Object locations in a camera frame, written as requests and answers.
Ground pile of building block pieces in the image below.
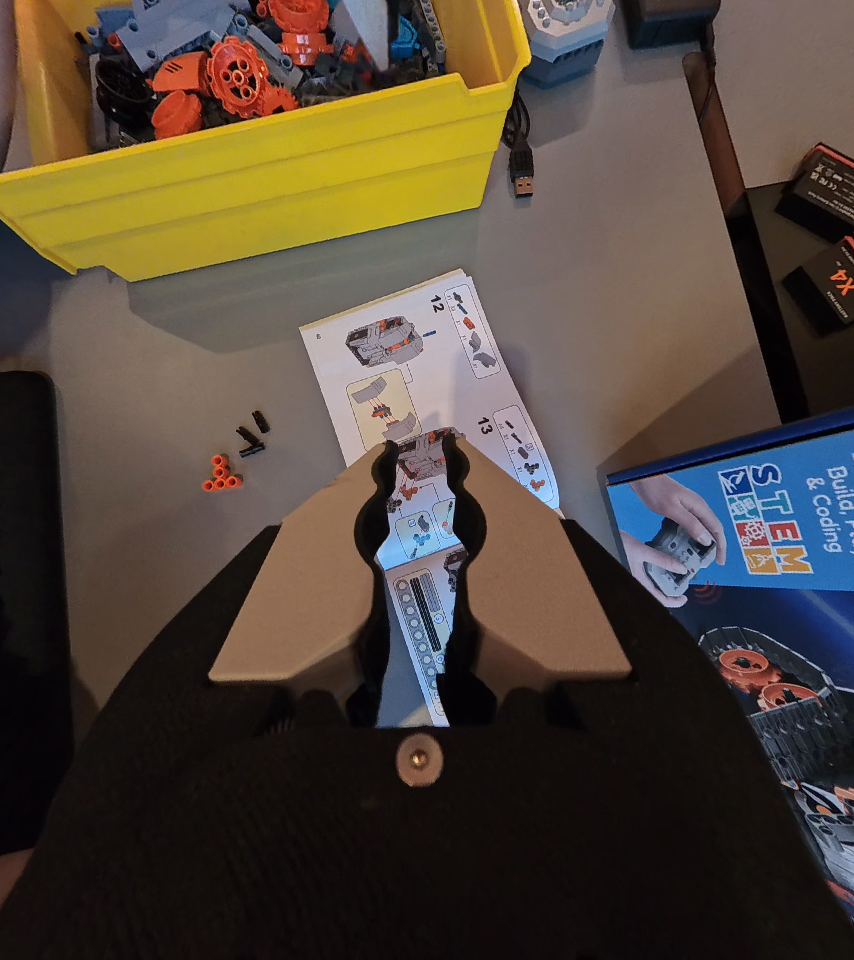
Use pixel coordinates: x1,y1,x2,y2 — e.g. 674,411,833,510
85,0,446,151

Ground instruction booklet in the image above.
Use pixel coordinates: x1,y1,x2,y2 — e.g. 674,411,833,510
299,268,564,729

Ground black battery red label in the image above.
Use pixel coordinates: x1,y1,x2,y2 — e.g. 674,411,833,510
775,142,854,243
781,236,854,336

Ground black usb cable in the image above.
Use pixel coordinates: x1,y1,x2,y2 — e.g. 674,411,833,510
502,82,536,200

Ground yellow plastic bin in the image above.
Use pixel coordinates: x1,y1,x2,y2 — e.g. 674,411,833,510
0,0,533,282

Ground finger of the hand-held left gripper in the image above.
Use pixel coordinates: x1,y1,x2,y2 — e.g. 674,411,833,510
333,0,392,74

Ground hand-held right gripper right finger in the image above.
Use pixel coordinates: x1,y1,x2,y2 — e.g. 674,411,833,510
440,436,632,695

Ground black power adapter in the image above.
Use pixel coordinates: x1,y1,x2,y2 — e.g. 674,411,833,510
618,0,722,50

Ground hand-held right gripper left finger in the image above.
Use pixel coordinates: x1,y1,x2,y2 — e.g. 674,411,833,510
209,441,399,695

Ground black cable tray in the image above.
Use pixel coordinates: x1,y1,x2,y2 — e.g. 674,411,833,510
727,180,854,425

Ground black rubber tire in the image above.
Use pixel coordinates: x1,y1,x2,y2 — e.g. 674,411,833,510
95,58,156,127

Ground orange crown gear piece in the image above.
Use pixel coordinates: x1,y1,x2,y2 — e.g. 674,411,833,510
265,0,334,60

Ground light grey curved panel piece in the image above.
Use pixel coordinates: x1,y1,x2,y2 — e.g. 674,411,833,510
115,0,236,65

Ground orange panel piece black stripes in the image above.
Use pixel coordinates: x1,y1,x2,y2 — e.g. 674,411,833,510
151,51,208,95

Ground orange bushing cluster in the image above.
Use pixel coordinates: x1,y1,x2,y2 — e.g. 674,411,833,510
202,453,245,492

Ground grey blue battery module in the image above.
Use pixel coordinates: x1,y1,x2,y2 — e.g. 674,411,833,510
517,0,617,90

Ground blue robot kit box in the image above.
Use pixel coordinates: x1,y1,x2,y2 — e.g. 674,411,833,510
605,393,854,960

